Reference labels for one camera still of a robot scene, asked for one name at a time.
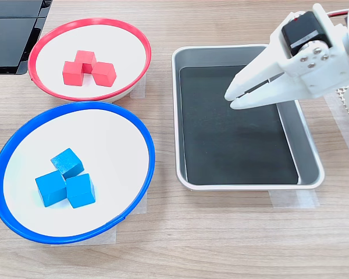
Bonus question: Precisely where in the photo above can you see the red cube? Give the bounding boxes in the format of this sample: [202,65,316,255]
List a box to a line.
[62,60,84,87]
[74,50,97,74]
[91,62,117,88]

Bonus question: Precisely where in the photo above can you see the steel tray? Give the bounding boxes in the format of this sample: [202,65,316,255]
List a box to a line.
[171,44,326,192]

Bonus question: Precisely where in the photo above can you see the black tray mat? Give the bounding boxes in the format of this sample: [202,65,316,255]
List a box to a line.
[179,65,300,185]

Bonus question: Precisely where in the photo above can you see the clear tape piece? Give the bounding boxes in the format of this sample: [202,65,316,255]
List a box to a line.
[124,197,148,215]
[130,74,147,99]
[269,190,320,209]
[51,225,117,246]

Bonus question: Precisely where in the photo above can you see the red-rimmed white plate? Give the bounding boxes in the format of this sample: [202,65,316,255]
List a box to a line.
[28,18,152,103]

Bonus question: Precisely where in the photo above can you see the blue-rimmed white plate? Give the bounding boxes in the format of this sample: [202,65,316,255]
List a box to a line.
[0,101,156,245]

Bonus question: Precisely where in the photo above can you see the blue cube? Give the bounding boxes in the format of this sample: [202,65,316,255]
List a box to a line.
[50,147,84,180]
[34,170,67,208]
[66,173,96,209]

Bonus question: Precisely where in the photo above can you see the black flat electronic device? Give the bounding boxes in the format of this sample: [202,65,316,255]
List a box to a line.
[0,0,54,76]

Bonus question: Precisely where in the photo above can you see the red black servo cable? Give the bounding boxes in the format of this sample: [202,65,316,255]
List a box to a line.
[326,8,349,19]

